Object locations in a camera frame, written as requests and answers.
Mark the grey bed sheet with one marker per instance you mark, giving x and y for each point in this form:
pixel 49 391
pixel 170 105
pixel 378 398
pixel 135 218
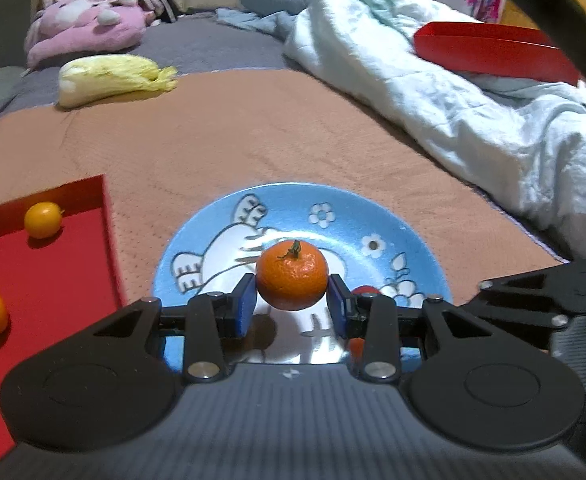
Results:
pixel 213 45

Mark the white duvet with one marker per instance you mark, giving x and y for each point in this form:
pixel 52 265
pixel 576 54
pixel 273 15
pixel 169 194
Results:
pixel 448 120

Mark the orange mandarin with green stem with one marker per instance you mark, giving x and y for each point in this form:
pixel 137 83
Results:
pixel 291 276

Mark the orange-brown blanket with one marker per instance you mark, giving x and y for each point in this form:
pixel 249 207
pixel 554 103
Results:
pixel 273 135

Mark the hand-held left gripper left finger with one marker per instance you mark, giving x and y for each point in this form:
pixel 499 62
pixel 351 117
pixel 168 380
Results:
pixel 245 307

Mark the small red tomato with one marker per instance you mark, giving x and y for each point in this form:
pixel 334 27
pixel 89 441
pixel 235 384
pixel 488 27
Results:
pixel 365 291

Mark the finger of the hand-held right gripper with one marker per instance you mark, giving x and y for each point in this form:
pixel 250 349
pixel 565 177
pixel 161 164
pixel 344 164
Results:
pixel 543 287

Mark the napa cabbage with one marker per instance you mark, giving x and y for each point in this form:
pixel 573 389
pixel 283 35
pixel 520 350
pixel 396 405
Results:
pixel 108 80

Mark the blue plate with white cartoon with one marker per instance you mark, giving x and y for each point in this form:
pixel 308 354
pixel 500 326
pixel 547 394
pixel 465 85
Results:
pixel 293 205

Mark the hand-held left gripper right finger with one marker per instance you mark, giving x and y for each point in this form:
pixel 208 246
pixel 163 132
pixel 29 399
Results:
pixel 337 307

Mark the small yellow-orange citrus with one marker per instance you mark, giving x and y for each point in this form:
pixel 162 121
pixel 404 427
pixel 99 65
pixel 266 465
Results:
pixel 44 219

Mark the pink plush toy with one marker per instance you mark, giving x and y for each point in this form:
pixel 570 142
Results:
pixel 83 20

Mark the red tray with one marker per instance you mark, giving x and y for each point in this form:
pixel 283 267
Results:
pixel 53 285

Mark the red box lid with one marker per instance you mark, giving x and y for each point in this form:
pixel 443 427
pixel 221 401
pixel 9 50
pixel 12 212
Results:
pixel 483 52

